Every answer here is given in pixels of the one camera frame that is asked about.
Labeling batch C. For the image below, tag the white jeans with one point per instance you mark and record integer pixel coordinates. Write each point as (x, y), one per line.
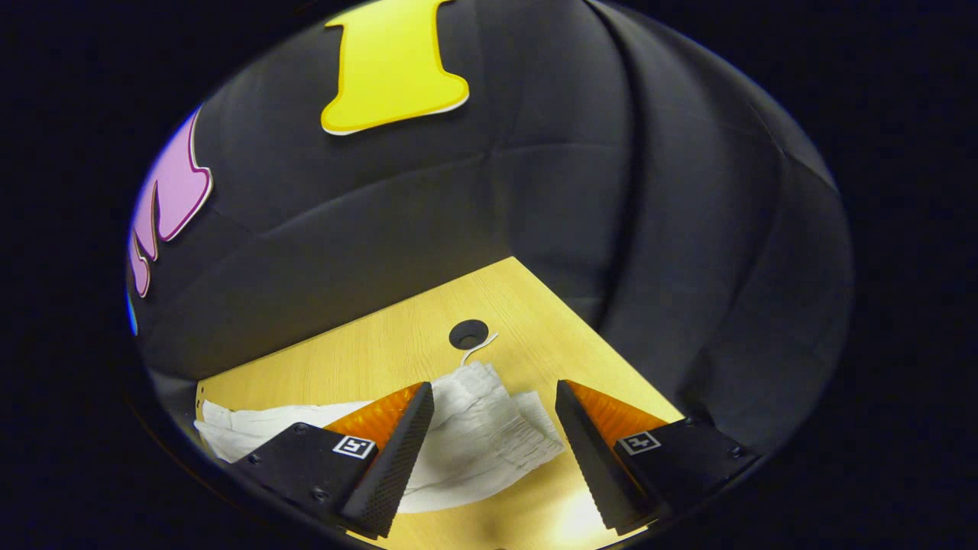
(474, 443)

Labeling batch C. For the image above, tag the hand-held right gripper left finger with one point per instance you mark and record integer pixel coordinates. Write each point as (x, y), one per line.
(393, 466)

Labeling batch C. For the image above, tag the black backdrop cloth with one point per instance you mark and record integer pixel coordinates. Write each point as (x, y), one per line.
(573, 191)

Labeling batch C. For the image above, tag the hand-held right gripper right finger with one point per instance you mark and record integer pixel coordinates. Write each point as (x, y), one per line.
(592, 466)

